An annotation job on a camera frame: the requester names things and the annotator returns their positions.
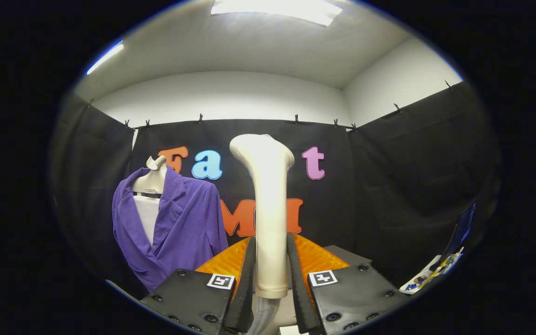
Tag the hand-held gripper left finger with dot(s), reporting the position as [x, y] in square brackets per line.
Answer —
[244, 298]

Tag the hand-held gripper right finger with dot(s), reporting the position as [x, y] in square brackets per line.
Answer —
[300, 298]

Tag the white undershirt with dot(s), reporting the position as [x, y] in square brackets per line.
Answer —
[148, 214]

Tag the grey cabinet with drawers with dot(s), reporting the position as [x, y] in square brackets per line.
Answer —
[342, 253]

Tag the white cluttered side shelf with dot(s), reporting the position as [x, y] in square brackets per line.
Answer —
[421, 279]

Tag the cream mannequin torso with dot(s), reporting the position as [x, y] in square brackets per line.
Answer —
[154, 181]

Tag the row of black backdrop clips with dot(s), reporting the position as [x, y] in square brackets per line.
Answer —
[200, 118]

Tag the ceiling light strip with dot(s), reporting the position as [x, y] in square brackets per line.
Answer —
[107, 56]

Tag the ceiling light panel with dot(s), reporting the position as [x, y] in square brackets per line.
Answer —
[272, 9]

